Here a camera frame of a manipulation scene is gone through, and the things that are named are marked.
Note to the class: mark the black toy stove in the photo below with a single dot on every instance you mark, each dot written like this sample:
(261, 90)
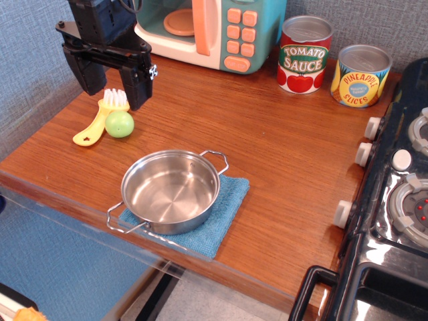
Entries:
(382, 272)

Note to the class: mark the stainless steel pan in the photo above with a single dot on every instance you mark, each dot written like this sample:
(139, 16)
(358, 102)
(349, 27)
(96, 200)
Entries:
(171, 191)

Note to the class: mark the tomato sauce can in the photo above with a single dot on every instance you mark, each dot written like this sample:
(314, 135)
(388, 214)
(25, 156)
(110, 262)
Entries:
(303, 53)

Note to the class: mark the yellow brush with white bristles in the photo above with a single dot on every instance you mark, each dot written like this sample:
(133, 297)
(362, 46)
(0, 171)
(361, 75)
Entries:
(113, 100)

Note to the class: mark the teal toy microwave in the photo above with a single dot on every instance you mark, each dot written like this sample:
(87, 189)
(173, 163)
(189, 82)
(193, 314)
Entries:
(233, 36)

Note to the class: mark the white stove knob middle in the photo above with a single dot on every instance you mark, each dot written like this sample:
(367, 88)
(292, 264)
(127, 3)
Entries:
(363, 153)

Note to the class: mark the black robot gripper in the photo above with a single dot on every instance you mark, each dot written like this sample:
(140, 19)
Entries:
(102, 35)

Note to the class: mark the blue folded cloth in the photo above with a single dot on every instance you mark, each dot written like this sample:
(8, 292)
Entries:
(205, 240)

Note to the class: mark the green toy ball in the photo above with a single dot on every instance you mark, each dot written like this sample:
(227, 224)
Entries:
(119, 124)

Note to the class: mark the pineapple slices can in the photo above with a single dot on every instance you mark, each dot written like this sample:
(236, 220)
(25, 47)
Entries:
(360, 75)

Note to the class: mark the orange fuzzy object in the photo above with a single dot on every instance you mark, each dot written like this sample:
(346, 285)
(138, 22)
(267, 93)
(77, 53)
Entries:
(29, 314)

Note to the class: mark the white stove knob top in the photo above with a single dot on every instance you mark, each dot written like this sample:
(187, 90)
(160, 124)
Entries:
(372, 128)

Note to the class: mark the white stove knob bottom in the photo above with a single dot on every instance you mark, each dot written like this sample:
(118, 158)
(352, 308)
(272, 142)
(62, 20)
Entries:
(342, 213)

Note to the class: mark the white stove knob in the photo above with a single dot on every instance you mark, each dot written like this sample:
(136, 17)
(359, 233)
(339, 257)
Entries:
(372, 128)
(342, 213)
(363, 153)

